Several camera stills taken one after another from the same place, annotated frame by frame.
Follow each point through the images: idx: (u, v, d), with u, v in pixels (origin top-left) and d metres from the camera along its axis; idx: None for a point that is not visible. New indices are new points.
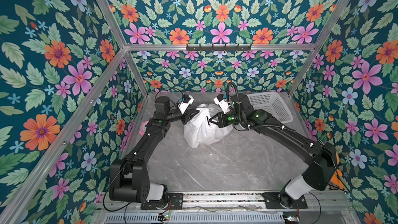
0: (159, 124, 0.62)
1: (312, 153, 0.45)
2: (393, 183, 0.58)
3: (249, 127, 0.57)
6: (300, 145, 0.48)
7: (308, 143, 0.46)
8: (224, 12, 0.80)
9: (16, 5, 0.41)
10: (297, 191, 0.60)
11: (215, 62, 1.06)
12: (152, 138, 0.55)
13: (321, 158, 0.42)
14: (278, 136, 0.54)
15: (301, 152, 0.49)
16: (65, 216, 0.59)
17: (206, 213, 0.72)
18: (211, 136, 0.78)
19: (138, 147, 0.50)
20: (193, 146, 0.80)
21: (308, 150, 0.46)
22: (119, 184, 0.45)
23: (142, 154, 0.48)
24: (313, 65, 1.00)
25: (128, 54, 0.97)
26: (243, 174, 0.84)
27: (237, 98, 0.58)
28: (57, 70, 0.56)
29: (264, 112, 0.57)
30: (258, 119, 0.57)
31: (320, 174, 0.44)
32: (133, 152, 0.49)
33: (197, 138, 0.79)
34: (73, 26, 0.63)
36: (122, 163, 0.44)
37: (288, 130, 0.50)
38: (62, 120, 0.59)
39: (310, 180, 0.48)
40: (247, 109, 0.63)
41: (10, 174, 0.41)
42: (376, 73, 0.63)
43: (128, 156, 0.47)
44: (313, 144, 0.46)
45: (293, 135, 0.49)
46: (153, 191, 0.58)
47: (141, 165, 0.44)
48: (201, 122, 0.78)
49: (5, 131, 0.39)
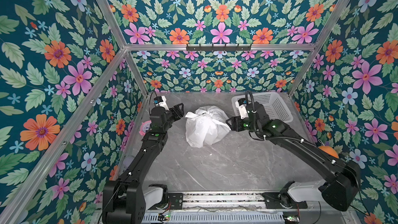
0: (155, 138, 0.60)
1: (334, 171, 0.42)
2: (393, 183, 0.58)
3: (264, 138, 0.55)
6: (321, 160, 0.45)
7: (329, 159, 0.44)
8: (224, 12, 0.80)
9: (16, 5, 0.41)
10: (301, 196, 0.60)
11: (215, 62, 1.06)
12: (148, 154, 0.53)
13: (343, 178, 0.39)
14: (296, 150, 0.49)
15: (322, 169, 0.45)
16: (65, 216, 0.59)
17: (206, 213, 0.72)
18: (213, 135, 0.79)
19: (134, 165, 0.48)
20: (199, 145, 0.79)
21: (329, 167, 0.43)
22: (113, 208, 0.42)
23: (138, 174, 0.46)
24: (313, 65, 1.00)
25: (128, 54, 0.97)
26: (243, 174, 0.84)
27: (253, 107, 0.60)
28: (58, 70, 0.57)
29: (282, 123, 0.56)
30: (276, 130, 0.54)
31: (341, 195, 0.41)
32: (128, 172, 0.46)
33: (204, 138, 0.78)
34: (73, 26, 0.63)
36: (115, 184, 0.42)
37: (308, 144, 0.48)
38: (62, 120, 0.59)
39: (330, 200, 0.45)
40: (263, 118, 0.59)
41: (10, 174, 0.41)
42: (377, 73, 0.62)
43: (123, 177, 0.44)
44: (336, 161, 0.43)
45: (313, 151, 0.46)
46: (152, 199, 0.57)
47: (135, 186, 0.42)
48: (206, 125, 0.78)
49: (5, 131, 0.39)
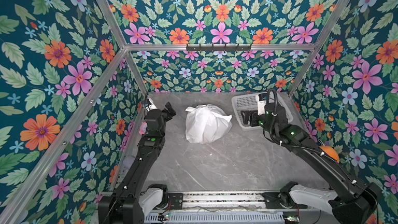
0: (152, 144, 0.56)
1: (353, 191, 0.39)
2: (393, 183, 0.58)
3: (280, 144, 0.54)
6: (340, 178, 0.42)
7: (350, 179, 0.41)
8: (224, 12, 0.80)
9: (16, 5, 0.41)
10: (302, 199, 0.60)
11: (215, 62, 1.06)
12: (144, 163, 0.50)
13: (363, 200, 0.37)
14: (313, 162, 0.48)
15: (337, 185, 0.43)
16: (65, 216, 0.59)
17: (206, 213, 0.72)
18: (213, 127, 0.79)
19: (129, 178, 0.46)
20: (199, 139, 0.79)
21: (348, 186, 0.40)
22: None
23: (133, 187, 0.43)
24: (313, 65, 1.00)
25: (128, 54, 0.97)
26: (243, 174, 0.84)
27: (273, 109, 0.54)
28: (58, 70, 0.57)
29: (300, 130, 0.51)
30: (294, 138, 0.50)
31: (356, 216, 0.39)
32: (124, 186, 0.43)
33: (203, 131, 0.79)
34: (73, 26, 0.63)
36: (111, 199, 0.40)
37: (327, 158, 0.45)
38: (62, 120, 0.59)
39: (341, 218, 0.44)
40: (281, 122, 0.54)
41: (10, 174, 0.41)
42: (377, 73, 0.62)
43: (118, 192, 0.42)
44: (356, 182, 0.40)
45: (333, 167, 0.43)
46: (152, 202, 0.57)
47: (131, 201, 0.40)
48: (204, 117, 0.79)
49: (5, 131, 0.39)
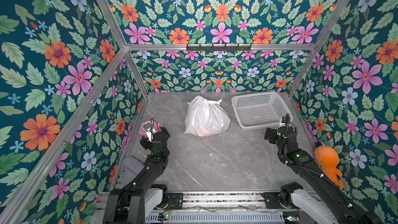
0: (157, 159, 0.64)
1: (346, 213, 0.41)
2: (393, 183, 0.58)
3: (285, 164, 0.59)
6: (335, 200, 0.45)
7: (347, 202, 0.43)
8: (224, 12, 0.80)
9: (16, 5, 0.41)
10: (301, 204, 0.60)
11: (215, 62, 1.06)
12: (151, 171, 0.56)
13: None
14: (314, 184, 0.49)
15: (335, 210, 0.45)
16: (65, 216, 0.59)
17: (207, 213, 0.72)
18: (203, 112, 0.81)
19: (137, 178, 0.52)
20: (191, 124, 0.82)
21: (342, 209, 0.42)
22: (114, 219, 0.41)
23: (141, 184, 0.49)
24: (313, 65, 1.00)
25: (128, 54, 0.97)
26: (243, 174, 0.84)
27: (285, 131, 0.62)
28: (58, 70, 0.57)
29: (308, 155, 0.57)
30: (299, 159, 0.56)
31: None
32: (132, 183, 0.50)
33: (195, 116, 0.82)
34: (73, 26, 0.63)
36: (119, 193, 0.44)
37: (327, 182, 0.48)
38: (62, 120, 0.59)
39: None
40: (290, 145, 0.60)
41: (10, 174, 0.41)
42: (377, 73, 0.62)
43: (127, 187, 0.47)
44: (353, 206, 0.42)
45: (332, 190, 0.46)
46: (152, 201, 0.57)
47: (139, 194, 0.44)
48: (196, 104, 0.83)
49: (5, 131, 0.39)
